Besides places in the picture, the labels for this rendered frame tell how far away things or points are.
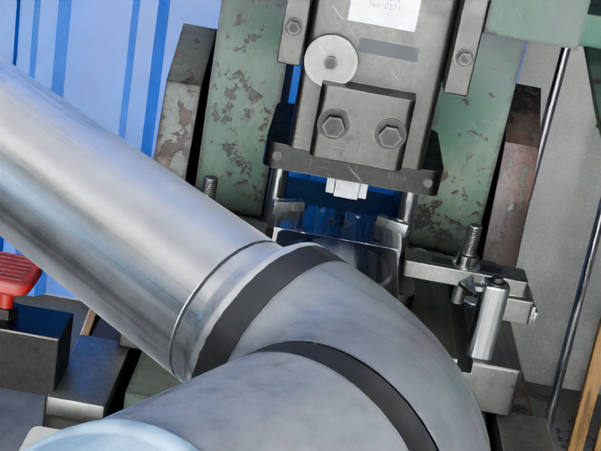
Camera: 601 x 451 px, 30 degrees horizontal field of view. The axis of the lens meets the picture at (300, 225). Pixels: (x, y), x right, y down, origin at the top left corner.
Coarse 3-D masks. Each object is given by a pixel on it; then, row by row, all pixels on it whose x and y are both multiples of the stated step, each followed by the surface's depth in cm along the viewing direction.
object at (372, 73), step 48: (336, 0) 116; (384, 0) 116; (432, 0) 115; (336, 48) 117; (384, 48) 118; (432, 48) 117; (336, 96) 117; (384, 96) 117; (432, 96) 119; (288, 144) 123; (336, 144) 119; (384, 144) 117
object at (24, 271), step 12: (0, 252) 116; (0, 264) 114; (12, 264) 115; (24, 264) 115; (0, 276) 112; (12, 276) 112; (24, 276) 112; (36, 276) 114; (0, 288) 111; (12, 288) 111; (24, 288) 111; (0, 300) 115; (12, 300) 115
